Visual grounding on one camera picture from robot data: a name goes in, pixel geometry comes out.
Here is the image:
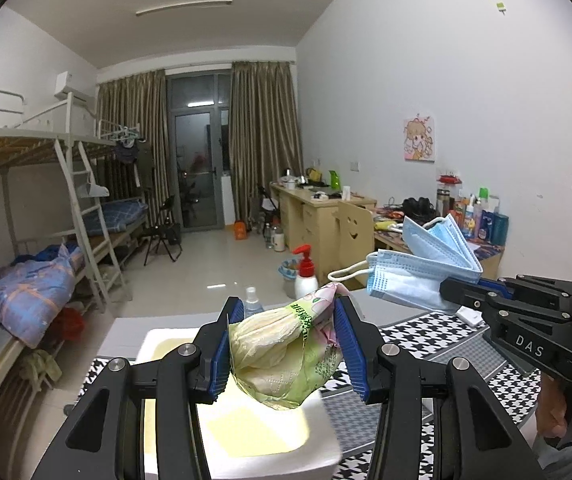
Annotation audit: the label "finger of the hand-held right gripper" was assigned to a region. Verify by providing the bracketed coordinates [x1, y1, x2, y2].
[440, 277, 572, 323]
[476, 274, 572, 307]

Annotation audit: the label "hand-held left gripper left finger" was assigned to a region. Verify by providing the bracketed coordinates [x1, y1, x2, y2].
[30, 296, 245, 480]

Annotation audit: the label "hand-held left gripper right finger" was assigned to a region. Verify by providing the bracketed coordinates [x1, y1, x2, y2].
[333, 294, 549, 480]

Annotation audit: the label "blue face mask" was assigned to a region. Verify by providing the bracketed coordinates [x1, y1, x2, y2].
[327, 250, 462, 311]
[403, 213, 484, 286]

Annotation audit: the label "green floral tissue pack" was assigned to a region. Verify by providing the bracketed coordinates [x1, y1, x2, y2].
[228, 282, 351, 410]

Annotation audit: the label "white foam box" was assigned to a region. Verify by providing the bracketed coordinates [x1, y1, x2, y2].
[136, 327, 339, 480]

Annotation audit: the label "person's right forearm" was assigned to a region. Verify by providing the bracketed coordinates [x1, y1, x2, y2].
[536, 432, 572, 473]

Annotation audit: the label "person's right hand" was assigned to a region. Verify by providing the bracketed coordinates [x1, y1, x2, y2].
[536, 374, 571, 439]

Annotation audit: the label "desk with patterned cloth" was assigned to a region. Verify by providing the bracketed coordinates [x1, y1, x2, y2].
[373, 210, 504, 281]

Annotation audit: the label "houndstooth table mat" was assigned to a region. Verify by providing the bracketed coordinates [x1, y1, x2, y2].
[73, 310, 547, 480]

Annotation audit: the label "small clear sanitizer bottle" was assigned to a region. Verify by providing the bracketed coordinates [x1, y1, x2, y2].
[243, 286, 265, 318]

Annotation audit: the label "cluster of toiletry bottles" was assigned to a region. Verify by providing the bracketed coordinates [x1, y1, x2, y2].
[436, 172, 509, 246]

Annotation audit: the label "white pump lotion bottle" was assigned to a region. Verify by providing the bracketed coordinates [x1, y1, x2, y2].
[293, 245, 319, 301]

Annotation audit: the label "trash bin with blue bag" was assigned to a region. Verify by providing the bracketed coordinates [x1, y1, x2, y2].
[278, 258, 301, 298]

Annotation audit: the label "black headphones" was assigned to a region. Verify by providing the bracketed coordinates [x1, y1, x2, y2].
[402, 197, 439, 223]

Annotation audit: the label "wooden smiley chair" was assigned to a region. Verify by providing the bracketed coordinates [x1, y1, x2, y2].
[333, 201, 374, 281]

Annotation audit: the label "black folding chair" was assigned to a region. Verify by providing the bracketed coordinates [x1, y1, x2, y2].
[143, 195, 183, 267]

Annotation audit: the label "wooden desk with drawers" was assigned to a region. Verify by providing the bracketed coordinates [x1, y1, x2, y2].
[271, 182, 377, 261]

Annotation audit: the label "red cloth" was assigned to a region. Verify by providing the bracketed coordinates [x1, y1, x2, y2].
[56, 307, 86, 346]

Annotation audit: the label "blue checked bedsheet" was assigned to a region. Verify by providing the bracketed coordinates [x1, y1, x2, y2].
[100, 199, 149, 235]

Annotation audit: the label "pale yellow cloth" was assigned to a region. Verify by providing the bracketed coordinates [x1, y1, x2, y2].
[20, 350, 62, 386]

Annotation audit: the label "glass balcony door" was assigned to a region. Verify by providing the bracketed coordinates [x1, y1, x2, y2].
[166, 74, 234, 233]

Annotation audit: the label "blue checked quilt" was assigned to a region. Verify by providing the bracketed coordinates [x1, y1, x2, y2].
[0, 244, 84, 348]

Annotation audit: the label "dark hanging clothes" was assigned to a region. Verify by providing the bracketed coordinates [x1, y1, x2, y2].
[113, 137, 154, 191]

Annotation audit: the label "brown curtain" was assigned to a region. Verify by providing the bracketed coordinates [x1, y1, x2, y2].
[96, 70, 177, 233]
[229, 61, 304, 226]

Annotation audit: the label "white metal bunk bed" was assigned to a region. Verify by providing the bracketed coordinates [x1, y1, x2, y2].
[0, 85, 134, 436]

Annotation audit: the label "white air conditioner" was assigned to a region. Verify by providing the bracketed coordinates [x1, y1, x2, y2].
[54, 71, 97, 106]

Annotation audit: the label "ceiling tube lamp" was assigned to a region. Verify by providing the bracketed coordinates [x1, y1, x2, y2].
[136, 0, 233, 17]

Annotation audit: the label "pink cartoon wall poster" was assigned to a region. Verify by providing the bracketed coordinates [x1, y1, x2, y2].
[404, 114, 437, 162]

